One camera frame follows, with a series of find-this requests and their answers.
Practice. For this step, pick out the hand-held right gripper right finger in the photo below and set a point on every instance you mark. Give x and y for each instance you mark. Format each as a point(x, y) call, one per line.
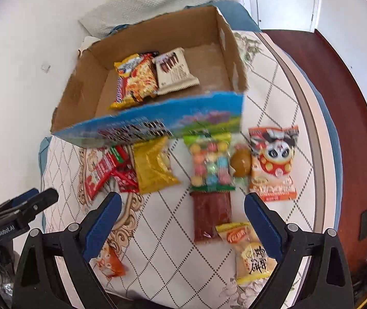
point(264, 225)

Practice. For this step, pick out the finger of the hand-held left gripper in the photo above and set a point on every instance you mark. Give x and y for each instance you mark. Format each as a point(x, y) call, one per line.
point(45, 198)
point(26, 198)

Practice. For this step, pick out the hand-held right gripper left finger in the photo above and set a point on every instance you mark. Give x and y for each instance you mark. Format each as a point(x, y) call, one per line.
point(103, 222)

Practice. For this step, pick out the orange panda snack packet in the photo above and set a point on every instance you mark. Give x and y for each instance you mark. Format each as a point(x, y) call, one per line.
point(275, 164)

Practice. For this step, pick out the printed cardboard box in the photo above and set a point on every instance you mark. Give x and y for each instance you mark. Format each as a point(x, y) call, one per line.
point(202, 67)

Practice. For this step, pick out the yellow pastry packet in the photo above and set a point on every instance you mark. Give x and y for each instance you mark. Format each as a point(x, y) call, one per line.
point(251, 260)

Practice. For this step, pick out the small orange snack packet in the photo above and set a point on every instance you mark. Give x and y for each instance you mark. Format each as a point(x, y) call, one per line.
point(111, 262)

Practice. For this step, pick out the small red snack packet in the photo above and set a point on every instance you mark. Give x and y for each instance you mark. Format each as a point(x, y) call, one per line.
point(127, 182)

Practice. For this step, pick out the long red snack packet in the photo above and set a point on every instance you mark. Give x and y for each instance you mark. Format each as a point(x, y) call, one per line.
point(101, 169)

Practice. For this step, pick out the dark red jerky packet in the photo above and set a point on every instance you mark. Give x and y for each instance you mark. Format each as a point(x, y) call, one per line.
point(211, 215)

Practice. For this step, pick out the gold foil snack packet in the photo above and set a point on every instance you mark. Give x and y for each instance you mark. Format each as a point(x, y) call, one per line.
point(153, 167)

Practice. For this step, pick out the colourful candy bag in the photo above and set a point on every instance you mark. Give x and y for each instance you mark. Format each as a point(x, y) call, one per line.
point(211, 164)

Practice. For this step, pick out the yellow instant noodle packet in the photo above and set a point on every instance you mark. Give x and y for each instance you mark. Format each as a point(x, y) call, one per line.
point(140, 77)

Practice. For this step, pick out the beige wafer packet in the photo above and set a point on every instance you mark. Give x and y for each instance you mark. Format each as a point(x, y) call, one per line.
point(174, 70)

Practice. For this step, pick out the dark snack packet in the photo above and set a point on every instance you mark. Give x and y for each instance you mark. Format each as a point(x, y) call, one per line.
point(148, 54)

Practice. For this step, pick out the white textured pillow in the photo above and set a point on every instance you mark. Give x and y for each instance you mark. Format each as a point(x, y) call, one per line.
point(157, 3)

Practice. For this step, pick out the white door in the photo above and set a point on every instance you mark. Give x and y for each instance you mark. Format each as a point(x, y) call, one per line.
point(283, 0)

